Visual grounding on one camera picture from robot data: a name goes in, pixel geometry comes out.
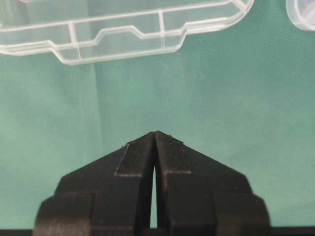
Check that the clear plastic storage box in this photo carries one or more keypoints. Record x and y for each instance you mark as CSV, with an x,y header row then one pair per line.
x,y
301,13

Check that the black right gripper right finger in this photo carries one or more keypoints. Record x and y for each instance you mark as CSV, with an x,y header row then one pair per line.
x,y
199,196

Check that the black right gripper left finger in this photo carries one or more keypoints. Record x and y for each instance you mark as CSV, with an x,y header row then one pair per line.
x,y
108,197

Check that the clear plastic box lid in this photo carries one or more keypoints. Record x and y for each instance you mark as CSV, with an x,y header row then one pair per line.
x,y
86,31

